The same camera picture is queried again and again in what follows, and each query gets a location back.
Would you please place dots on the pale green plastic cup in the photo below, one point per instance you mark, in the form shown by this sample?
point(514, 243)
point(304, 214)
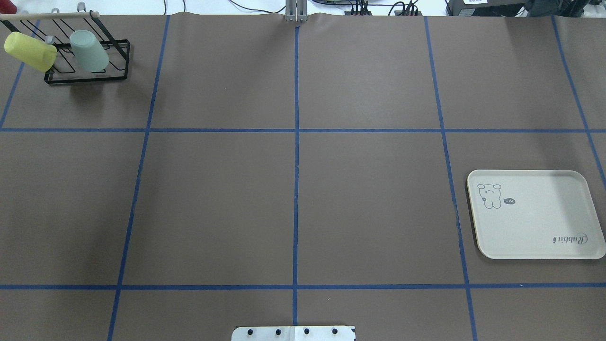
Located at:
point(88, 51)

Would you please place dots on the cream rabbit print tray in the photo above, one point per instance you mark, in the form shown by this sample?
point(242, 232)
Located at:
point(534, 214)

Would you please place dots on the brown paper table cover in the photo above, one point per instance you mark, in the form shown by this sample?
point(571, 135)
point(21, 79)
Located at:
point(253, 172)

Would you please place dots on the aluminium frame post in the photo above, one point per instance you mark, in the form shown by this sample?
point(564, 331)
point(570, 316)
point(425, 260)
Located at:
point(296, 11)

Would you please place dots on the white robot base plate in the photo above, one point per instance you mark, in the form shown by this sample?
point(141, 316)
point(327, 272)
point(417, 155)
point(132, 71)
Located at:
point(294, 333)

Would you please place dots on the black wire cup rack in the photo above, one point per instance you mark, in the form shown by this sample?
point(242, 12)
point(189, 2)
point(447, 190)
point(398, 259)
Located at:
point(54, 28)

